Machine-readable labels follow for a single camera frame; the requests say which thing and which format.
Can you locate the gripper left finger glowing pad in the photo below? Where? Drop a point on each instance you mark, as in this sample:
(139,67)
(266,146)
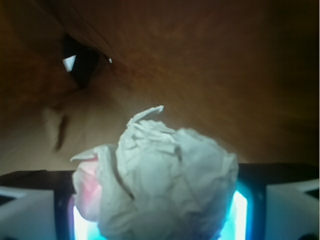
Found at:
(40,205)

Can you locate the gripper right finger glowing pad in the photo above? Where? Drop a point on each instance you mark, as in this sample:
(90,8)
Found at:
(275,201)

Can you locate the white paper ball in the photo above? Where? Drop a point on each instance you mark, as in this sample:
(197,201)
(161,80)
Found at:
(156,183)

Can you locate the brown paper bag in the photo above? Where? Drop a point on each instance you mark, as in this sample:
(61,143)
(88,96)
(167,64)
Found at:
(73,72)

